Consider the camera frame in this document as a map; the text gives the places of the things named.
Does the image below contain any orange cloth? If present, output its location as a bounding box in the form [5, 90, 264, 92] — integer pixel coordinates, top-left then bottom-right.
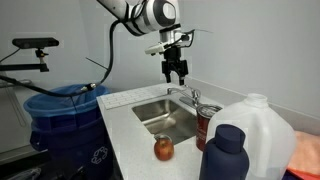
[286, 129, 320, 178]

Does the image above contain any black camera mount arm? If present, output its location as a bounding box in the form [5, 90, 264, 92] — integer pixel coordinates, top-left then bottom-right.
[0, 48, 51, 73]

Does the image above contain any chrome sink faucet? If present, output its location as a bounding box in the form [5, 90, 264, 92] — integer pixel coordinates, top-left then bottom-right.
[166, 84, 203, 110]

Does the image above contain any black stereo camera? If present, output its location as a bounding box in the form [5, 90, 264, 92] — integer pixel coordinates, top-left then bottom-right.
[11, 37, 60, 50]

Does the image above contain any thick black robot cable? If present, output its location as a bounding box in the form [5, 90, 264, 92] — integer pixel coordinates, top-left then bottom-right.
[0, 18, 123, 99]

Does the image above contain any steel sink basin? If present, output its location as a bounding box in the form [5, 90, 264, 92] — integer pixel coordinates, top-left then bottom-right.
[131, 98, 201, 146]

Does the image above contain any red can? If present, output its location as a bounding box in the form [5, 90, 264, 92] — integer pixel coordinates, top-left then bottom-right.
[195, 103, 224, 153]

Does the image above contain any blue recycling bin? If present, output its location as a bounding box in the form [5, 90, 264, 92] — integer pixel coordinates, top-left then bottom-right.
[23, 83, 116, 180]

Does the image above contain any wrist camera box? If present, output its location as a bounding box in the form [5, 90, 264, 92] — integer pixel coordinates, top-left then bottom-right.
[144, 41, 169, 56]

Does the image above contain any white plastic jug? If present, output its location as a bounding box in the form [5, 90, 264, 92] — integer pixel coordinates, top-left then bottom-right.
[205, 93, 298, 180]

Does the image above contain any white ribbed drying mat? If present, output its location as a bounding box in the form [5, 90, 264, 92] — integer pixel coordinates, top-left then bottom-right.
[99, 83, 184, 111]

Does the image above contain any blue bin liner bag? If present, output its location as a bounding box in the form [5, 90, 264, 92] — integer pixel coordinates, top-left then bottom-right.
[23, 83, 111, 118]

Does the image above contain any red apple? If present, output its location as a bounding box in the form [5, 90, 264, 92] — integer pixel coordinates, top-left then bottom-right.
[153, 134, 175, 162]

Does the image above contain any blue cloth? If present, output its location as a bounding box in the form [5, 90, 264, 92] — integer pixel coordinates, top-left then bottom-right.
[282, 170, 296, 180]

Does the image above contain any navy water bottle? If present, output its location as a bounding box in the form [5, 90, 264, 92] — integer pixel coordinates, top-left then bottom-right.
[198, 123, 250, 180]

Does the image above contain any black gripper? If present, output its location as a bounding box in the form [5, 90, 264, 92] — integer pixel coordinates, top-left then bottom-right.
[161, 45, 189, 87]

